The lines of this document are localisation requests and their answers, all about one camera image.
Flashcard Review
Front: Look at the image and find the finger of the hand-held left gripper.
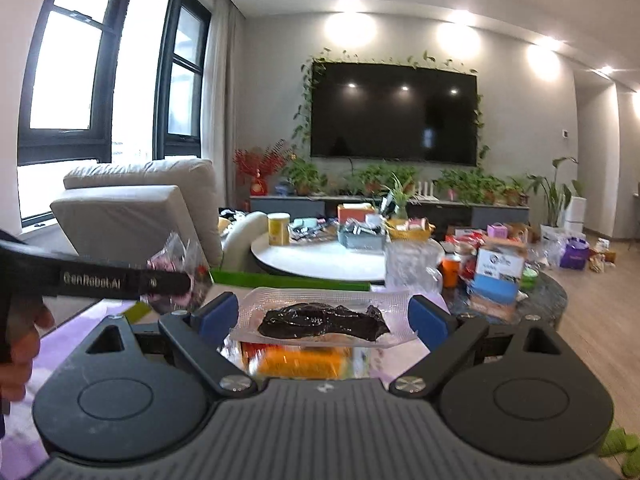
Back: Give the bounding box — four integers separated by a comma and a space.
150, 270, 194, 301

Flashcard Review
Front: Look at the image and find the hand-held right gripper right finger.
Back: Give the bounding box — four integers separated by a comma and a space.
389, 295, 585, 399

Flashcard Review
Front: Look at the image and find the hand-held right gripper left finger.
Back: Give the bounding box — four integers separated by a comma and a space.
64, 291, 258, 401

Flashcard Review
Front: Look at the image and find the pink clear candy bag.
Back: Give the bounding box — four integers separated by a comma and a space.
145, 232, 213, 318

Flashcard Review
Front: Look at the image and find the green cardboard box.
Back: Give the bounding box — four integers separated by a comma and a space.
125, 267, 373, 381

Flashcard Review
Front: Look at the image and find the orange snack packet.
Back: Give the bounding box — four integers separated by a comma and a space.
257, 347, 351, 378

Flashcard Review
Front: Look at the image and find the vacuum packed dark meat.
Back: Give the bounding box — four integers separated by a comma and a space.
229, 286, 418, 348

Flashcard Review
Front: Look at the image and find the person's left hand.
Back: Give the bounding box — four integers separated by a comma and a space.
1, 296, 55, 417

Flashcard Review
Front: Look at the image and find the clear glass pitcher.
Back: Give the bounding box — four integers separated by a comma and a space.
384, 240, 446, 301

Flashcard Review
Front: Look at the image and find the beige armchair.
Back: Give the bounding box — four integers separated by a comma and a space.
50, 158, 223, 271

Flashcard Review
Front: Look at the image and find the blue white carton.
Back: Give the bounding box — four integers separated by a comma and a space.
470, 247, 528, 306

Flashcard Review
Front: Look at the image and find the wicker basket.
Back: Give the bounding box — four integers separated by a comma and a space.
385, 217, 436, 241

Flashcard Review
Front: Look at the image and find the grey storage basket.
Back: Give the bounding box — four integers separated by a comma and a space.
337, 222, 388, 251

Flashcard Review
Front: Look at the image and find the yellow can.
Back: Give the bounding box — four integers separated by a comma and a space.
267, 212, 292, 246

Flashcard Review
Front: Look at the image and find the white round coffee table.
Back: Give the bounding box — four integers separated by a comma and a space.
250, 237, 388, 282

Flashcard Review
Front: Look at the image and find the dark marble round table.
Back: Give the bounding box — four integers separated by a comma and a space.
440, 267, 568, 333

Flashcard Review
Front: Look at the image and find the spider plant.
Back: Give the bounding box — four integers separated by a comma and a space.
382, 172, 418, 216

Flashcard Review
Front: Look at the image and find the orange box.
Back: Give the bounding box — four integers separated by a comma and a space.
336, 203, 376, 223

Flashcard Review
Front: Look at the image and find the brown cardboard box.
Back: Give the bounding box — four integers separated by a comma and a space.
507, 222, 541, 246

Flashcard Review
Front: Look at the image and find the black framed window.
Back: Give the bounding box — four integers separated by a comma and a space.
17, 0, 211, 226

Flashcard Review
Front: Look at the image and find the grey television cabinet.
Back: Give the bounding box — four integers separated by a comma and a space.
249, 195, 531, 231

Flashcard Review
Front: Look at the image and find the clear plastic bag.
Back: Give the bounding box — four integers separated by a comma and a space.
537, 237, 568, 268

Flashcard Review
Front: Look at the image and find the red flower decoration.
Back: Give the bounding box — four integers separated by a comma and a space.
234, 142, 296, 196

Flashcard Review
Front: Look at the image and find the purple gift bag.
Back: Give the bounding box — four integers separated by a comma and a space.
560, 235, 591, 270

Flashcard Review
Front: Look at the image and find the row of potted plants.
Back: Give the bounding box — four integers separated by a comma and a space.
285, 157, 531, 206

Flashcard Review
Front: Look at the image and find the purple patterned tablecloth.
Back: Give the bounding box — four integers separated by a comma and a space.
0, 297, 166, 480

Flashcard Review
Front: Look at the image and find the tall leafy floor plant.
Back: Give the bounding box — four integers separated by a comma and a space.
527, 156, 583, 228

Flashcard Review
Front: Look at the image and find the white air purifier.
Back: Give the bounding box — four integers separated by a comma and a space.
564, 196, 587, 233

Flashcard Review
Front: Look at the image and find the snack bag on floor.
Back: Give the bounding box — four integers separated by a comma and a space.
590, 247, 616, 273

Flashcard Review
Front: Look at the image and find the cream curtain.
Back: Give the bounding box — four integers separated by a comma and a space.
202, 0, 246, 211

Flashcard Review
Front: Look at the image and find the green slipper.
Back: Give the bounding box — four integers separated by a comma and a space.
597, 427, 640, 478

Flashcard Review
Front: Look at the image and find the trailing green vine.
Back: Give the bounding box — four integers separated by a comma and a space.
292, 47, 491, 168

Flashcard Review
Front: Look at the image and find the black wall television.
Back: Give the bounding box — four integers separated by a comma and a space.
311, 60, 478, 167

